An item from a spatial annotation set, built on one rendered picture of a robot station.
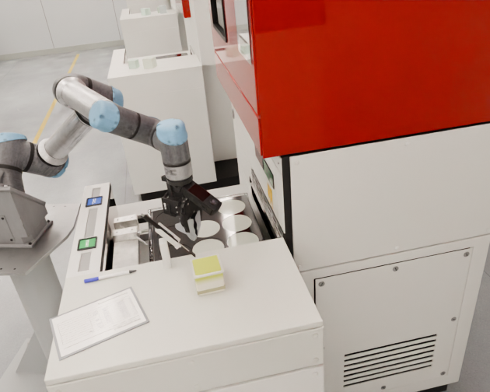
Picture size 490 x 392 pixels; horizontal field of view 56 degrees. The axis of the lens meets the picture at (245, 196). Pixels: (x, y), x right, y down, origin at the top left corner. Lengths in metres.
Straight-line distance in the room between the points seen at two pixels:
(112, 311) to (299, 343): 0.46
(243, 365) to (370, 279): 0.61
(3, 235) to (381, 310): 1.36
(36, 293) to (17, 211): 0.39
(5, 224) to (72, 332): 0.73
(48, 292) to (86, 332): 0.86
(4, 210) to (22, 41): 7.91
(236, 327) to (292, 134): 0.50
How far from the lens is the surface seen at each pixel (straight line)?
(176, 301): 1.20
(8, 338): 2.82
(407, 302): 1.73
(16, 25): 9.56
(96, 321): 1.21
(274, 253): 1.30
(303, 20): 1.15
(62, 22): 9.41
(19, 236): 1.84
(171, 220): 1.63
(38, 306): 2.06
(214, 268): 1.16
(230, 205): 1.65
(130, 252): 1.55
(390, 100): 1.29
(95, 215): 1.65
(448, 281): 1.75
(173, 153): 1.21
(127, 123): 1.23
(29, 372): 2.56
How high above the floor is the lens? 1.76
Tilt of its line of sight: 30 degrees down
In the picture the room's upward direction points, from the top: 6 degrees counter-clockwise
